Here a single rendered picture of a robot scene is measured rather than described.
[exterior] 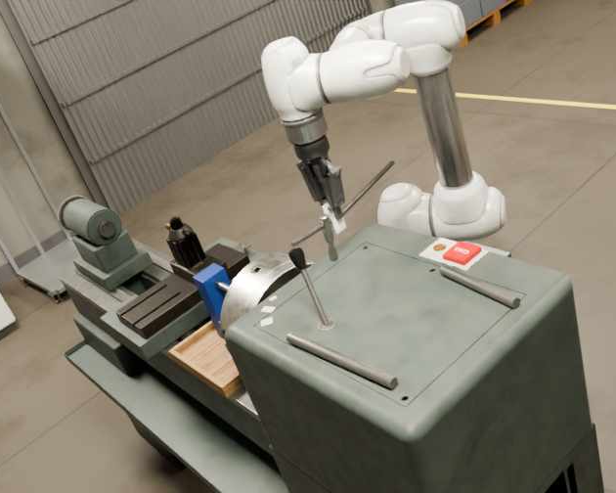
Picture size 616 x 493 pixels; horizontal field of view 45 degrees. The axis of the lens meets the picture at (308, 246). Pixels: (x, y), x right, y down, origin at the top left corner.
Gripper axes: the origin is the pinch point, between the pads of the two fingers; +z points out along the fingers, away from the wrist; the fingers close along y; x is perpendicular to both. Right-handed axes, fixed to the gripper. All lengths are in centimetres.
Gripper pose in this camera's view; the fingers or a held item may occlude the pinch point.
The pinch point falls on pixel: (333, 217)
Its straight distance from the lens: 168.4
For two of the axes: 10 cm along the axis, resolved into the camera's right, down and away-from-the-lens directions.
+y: -6.2, -2.3, 7.5
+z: 2.9, 8.2, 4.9
